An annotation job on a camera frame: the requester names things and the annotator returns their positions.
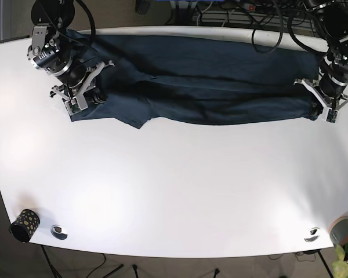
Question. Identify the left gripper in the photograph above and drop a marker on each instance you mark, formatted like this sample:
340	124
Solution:
329	91

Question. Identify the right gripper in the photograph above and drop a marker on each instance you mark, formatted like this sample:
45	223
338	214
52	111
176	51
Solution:
79	85

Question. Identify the dark blue T-shirt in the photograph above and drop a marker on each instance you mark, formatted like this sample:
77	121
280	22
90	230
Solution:
171	77

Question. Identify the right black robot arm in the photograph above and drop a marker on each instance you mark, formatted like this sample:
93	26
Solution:
52	47

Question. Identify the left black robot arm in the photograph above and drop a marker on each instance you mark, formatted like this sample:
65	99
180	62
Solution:
281	84

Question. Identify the grey tape roll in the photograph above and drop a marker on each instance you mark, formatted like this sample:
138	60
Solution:
338	231

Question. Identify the black gold-dotted cup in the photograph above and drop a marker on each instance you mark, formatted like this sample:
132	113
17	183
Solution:
25	225

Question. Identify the green potted plant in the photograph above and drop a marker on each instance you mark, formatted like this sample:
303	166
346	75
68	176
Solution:
340	266

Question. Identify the right table cable grommet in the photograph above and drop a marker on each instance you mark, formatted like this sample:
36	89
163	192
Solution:
312	235

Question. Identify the table cable grommet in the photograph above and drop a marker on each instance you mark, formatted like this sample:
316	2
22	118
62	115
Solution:
312	235
58	232

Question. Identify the left table cable grommet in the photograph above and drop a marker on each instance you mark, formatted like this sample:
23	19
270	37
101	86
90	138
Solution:
58	232

